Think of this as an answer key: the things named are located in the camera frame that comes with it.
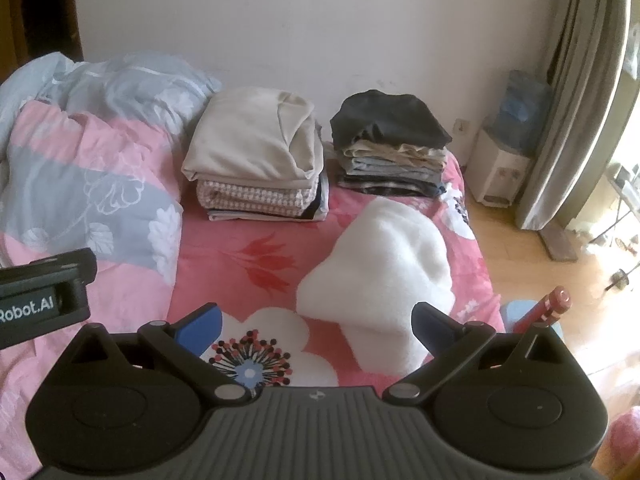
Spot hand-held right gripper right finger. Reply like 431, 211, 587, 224
382, 302, 571, 406

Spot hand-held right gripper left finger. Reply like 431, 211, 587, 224
65, 302, 253, 407

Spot beige zip hoodie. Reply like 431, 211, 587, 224
181, 86, 324, 191

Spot dark folded clothes stack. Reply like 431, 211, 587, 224
330, 89, 453, 198

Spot cream fleece garment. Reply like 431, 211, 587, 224
296, 196, 456, 377

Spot blue plastic stool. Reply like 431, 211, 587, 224
499, 299, 564, 351

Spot pink floral bed sheet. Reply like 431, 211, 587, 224
165, 150, 503, 388

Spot red thermos bottle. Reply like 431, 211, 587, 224
515, 286, 572, 333

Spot pink grey floral duvet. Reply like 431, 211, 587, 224
0, 51, 223, 476

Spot checkered folded cloth stack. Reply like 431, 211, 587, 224
196, 167, 331, 222

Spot water dispenser with blue bottle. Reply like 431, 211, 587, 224
470, 70, 553, 208

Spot cluttered folding table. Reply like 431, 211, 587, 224
582, 162, 640, 291

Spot pink plastic slippers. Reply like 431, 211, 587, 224
607, 405, 640, 461

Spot beige curtain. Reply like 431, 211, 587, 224
515, 0, 633, 232

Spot wooden door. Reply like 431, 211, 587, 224
0, 0, 85, 83

